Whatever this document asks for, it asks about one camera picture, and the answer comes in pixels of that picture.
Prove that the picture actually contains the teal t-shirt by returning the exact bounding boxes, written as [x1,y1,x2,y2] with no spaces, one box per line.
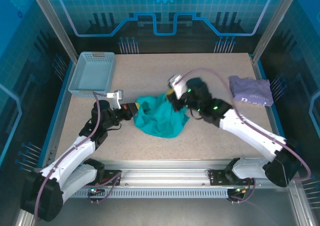
[132,93,190,140]

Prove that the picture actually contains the folded purple t-shirt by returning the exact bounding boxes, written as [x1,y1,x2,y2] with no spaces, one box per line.
[229,75,274,108]

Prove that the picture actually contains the light blue perforated plastic basket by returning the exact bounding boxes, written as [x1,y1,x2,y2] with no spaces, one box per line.
[67,51,117,99]

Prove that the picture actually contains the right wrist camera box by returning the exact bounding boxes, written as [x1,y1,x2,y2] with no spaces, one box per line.
[167,73,188,100]

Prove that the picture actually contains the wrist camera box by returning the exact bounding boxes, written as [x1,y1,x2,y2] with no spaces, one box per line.
[167,73,188,100]
[106,89,125,110]

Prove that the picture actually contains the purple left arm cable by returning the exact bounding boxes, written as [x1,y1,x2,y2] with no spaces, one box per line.
[34,91,114,222]

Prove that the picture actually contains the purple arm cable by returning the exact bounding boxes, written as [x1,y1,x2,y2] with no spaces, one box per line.
[34,91,114,222]
[179,67,313,181]

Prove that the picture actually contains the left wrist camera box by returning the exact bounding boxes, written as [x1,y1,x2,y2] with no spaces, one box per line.
[106,89,125,110]

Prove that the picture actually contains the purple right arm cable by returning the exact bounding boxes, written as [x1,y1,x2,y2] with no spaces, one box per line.
[179,67,313,181]

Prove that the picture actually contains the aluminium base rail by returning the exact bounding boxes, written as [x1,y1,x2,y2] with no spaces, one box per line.
[99,158,238,187]

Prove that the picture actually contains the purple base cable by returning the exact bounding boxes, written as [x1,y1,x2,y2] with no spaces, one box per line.
[87,170,124,205]
[226,177,256,205]

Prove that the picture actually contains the slotted grey cable duct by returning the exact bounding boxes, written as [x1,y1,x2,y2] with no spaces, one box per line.
[71,187,230,199]

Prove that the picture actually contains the aluminium frame post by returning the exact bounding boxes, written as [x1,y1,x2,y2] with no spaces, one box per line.
[27,0,79,63]
[251,0,301,63]

